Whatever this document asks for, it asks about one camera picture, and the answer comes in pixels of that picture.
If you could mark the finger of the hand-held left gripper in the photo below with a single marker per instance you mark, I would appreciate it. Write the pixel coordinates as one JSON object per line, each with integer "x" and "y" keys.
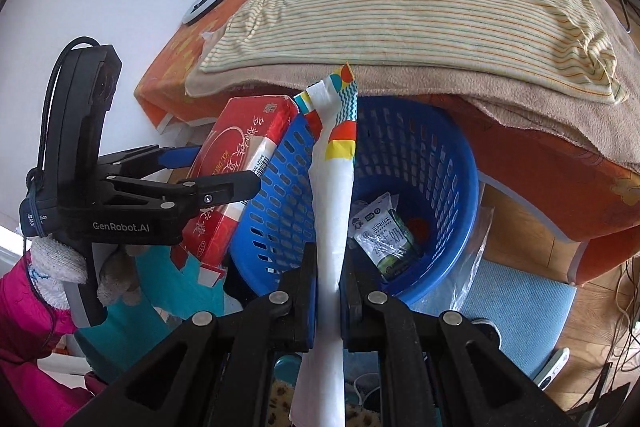
{"x": 225, "y": 189}
{"x": 177, "y": 155}

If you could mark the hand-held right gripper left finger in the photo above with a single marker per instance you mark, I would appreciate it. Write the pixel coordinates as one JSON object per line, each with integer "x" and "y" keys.
{"x": 307, "y": 302}

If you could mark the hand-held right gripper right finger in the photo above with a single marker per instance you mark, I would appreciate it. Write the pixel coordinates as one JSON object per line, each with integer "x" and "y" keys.
{"x": 350, "y": 307}

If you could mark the red cardboard box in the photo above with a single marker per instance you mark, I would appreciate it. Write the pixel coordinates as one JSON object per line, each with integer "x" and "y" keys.
{"x": 240, "y": 142}

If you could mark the blue plastic basket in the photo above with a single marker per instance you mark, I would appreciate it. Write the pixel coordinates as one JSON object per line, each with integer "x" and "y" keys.
{"x": 280, "y": 187}

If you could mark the green milk carton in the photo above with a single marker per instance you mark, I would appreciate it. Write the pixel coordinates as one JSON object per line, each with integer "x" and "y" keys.
{"x": 387, "y": 237}

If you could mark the white colourful printed wrapper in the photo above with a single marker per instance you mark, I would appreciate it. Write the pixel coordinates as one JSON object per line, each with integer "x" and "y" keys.
{"x": 332, "y": 207}

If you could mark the orange plastic cap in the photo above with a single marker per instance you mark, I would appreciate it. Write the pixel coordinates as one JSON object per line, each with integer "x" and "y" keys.
{"x": 421, "y": 232}

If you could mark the clear plastic bag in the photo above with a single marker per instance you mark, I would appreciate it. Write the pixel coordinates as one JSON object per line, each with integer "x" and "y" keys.
{"x": 475, "y": 247}

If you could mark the person's left hand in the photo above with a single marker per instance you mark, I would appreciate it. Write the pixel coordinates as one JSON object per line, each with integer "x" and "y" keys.
{"x": 55, "y": 267}

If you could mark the teal cloth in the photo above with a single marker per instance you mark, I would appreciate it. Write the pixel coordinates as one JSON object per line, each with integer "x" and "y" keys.
{"x": 150, "y": 297}

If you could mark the person's right shoe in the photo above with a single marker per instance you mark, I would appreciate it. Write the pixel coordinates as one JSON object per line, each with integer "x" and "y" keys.
{"x": 487, "y": 332}

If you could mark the light blue floor mat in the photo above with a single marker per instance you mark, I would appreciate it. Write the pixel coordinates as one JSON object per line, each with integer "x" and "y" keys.
{"x": 515, "y": 307}

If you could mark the white remote control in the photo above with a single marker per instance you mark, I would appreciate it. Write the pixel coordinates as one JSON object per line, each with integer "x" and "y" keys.
{"x": 552, "y": 364}

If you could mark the orange floral blanket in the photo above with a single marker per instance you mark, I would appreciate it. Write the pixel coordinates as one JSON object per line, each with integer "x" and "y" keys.
{"x": 550, "y": 187}

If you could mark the striped yellow cloth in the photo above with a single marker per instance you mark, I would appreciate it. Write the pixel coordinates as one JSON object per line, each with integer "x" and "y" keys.
{"x": 400, "y": 22}

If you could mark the beige towel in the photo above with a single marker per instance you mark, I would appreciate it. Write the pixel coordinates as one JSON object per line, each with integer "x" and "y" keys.
{"x": 525, "y": 107}

